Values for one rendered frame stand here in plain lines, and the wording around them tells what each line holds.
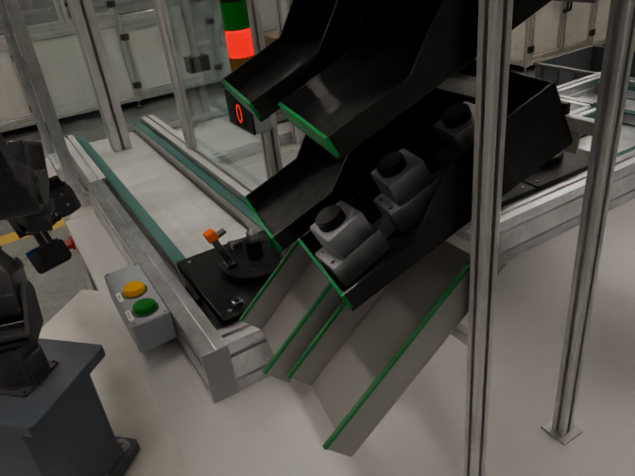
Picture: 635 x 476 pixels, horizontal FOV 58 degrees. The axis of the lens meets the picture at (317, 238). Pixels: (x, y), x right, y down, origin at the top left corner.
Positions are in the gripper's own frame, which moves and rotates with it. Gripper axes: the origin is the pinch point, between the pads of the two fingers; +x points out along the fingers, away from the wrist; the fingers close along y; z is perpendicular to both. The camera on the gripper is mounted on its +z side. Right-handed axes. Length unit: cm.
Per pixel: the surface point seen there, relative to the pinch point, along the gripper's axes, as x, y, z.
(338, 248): -68, -25, 10
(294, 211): -52, -21, 18
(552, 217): -39, -52, 83
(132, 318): -12.4, -23.9, 4.2
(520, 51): 200, -22, 498
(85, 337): 7.2, -23.3, -0.3
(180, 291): -11.7, -24.3, 14.1
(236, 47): -24, 9, 44
